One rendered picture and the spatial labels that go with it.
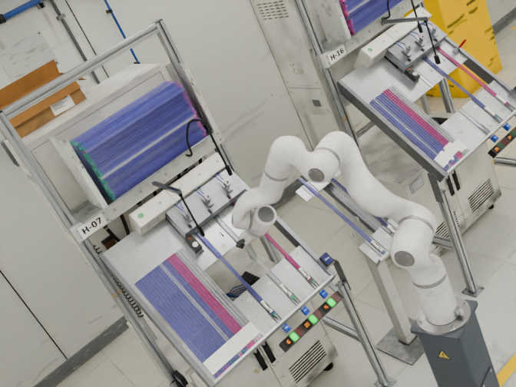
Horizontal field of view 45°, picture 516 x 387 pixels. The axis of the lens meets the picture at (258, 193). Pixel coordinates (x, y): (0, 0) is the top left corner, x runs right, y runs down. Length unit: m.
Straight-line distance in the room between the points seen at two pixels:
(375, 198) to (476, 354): 0.73
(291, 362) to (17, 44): 2.37
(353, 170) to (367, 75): 1.31
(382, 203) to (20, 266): 2.66
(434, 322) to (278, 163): 0.78
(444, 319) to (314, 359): 1.08
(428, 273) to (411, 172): 1.31
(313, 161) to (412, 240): 0.40
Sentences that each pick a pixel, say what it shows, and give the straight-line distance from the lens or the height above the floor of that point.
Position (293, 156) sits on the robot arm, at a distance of 2.02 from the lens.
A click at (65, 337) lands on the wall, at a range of 4.37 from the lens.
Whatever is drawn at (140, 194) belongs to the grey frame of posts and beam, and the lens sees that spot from 2.64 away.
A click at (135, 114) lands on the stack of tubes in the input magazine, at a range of 2.56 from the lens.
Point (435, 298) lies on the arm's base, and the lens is 2.21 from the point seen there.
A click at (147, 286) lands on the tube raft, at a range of 2.59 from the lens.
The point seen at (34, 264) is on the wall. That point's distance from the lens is 4.15.
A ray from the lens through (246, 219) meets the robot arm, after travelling 2.29.
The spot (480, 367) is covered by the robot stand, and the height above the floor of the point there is 0.47.
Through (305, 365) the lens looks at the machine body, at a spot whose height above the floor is 0.17.
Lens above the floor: 2.27
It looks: 26 degrees down
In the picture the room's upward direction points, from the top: 26 degrees counter-clockwise
